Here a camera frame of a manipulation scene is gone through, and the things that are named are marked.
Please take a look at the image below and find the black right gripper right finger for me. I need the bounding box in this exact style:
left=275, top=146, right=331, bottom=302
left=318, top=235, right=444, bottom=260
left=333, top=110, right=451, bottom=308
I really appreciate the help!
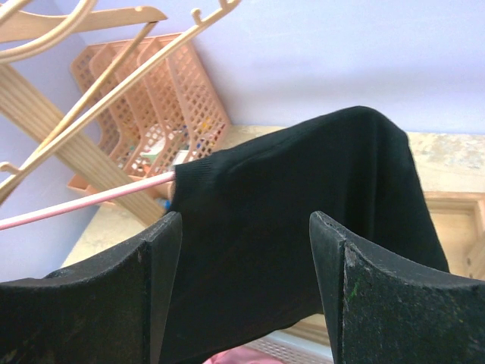
left=309, top=212, right=484, bottom=363

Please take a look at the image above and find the black t shirt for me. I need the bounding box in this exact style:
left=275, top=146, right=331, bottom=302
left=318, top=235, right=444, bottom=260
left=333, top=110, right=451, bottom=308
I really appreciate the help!
left=160, top=106, right=449, bottom=363

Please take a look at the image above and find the white plastic laundry basket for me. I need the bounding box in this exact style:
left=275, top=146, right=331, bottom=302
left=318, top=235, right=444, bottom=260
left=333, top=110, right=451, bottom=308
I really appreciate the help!
left=245, top=331, right=333, bottom=364

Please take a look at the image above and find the wooden clothes rack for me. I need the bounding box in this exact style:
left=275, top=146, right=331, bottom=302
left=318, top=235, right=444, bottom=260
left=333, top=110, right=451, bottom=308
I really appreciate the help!
left=0, top=62, right=485, bottom=346

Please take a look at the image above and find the pink plastic file organizer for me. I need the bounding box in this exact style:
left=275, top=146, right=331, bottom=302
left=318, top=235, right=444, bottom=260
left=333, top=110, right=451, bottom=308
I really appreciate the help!
left=70, top=33, right=231, bottom=180

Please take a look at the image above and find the pink wire hanger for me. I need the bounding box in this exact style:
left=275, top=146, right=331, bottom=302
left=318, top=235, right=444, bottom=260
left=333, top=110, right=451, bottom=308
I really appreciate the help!
left=1, top=171, right=175, bottom=231

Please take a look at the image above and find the pink t shirt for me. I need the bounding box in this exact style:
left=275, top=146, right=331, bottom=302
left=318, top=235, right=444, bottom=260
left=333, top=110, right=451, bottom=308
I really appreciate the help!
left=203, top=347, right=282, bottom=364

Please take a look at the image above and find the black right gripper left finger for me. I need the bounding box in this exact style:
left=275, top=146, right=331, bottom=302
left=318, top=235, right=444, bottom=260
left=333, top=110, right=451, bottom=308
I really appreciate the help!
left=1, top=212, right=182, bottom=363

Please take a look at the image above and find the wooden hanger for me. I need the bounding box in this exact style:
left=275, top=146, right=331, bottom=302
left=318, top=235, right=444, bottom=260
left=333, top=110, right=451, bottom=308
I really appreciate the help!
left=1, top=1, right=167, bottom=155

